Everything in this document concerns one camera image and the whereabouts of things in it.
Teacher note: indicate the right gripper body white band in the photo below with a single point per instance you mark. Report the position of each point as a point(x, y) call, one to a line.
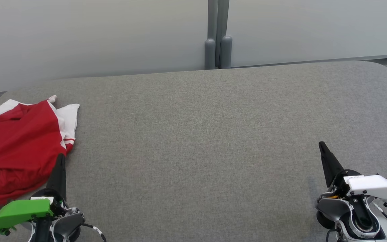
point(375, 186)

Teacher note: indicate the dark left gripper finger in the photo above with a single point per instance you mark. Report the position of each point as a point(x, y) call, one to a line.
point(54, 179)
point(62, 178)

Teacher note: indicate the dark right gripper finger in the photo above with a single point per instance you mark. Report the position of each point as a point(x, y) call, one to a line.
point(326, 168)
point(335, 166)

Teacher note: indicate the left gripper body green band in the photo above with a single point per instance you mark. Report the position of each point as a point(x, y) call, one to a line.
point(18, 211)

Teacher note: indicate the red white sports jersey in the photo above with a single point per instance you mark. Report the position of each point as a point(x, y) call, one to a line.
point(15, 141)

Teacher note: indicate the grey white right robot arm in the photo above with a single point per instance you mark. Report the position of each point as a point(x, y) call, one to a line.
point(348, 215)

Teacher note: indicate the grey fabric sofa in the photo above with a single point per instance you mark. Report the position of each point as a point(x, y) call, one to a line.
point(200, 141)

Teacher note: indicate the grey partition post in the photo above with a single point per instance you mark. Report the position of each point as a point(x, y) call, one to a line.
point(210, 50)
point(225, 50)

